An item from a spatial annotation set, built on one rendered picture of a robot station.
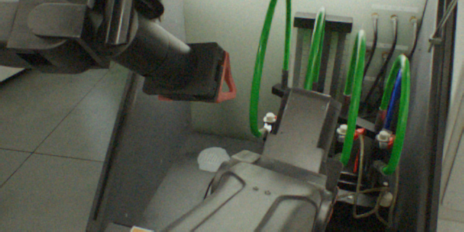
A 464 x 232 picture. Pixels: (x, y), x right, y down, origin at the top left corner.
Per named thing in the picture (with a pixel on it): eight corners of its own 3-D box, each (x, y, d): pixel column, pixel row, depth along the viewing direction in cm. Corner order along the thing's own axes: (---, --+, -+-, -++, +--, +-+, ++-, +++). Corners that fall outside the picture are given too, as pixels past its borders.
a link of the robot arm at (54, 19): (64, 69, 44) (22, 35, 35) (82, -16, 47) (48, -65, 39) (166, 73, 43) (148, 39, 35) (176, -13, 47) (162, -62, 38)
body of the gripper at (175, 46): (161, 51, 51) (122, 26, 45) (226, 48, 46) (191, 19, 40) (150, 97, 49) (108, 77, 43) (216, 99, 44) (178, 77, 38)
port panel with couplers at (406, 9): (348, 104, 105) (369, -6, 88) (348, 98, 108) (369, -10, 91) (397, 112, 102) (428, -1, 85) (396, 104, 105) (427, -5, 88)
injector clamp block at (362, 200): (241, 222, 98) (241, 180, 90) (250, 194, 106) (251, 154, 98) (377, 253, 91) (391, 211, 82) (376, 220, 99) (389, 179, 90)
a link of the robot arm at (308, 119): (205, 201, 28) (318, 243, 26) (251, 59, 30) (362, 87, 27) (238, 194, 40) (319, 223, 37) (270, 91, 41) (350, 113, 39)
